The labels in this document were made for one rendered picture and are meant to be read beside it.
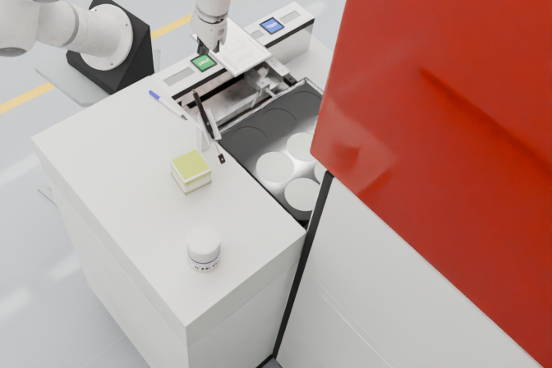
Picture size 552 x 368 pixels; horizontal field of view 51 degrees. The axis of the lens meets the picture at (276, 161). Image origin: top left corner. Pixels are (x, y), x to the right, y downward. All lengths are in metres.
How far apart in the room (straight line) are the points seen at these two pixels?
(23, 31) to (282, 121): 0.69
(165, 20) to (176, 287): 2.20
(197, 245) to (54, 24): 0.69
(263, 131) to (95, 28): 0.53
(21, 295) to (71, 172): 1.04
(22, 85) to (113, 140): 1.58
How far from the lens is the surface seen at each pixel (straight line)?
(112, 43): 1.73
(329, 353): 1.71
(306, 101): 1.69
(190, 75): 1.64
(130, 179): 1.43
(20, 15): 1.40
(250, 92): 1.71
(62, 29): 1.59
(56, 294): 2.39
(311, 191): 1.50
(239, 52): 1.71
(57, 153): 1.50
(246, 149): 1.55
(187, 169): 1.35
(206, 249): 1.21
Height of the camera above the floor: 2.14
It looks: 54 degrees down
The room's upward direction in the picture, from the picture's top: 9 degrees clockwise
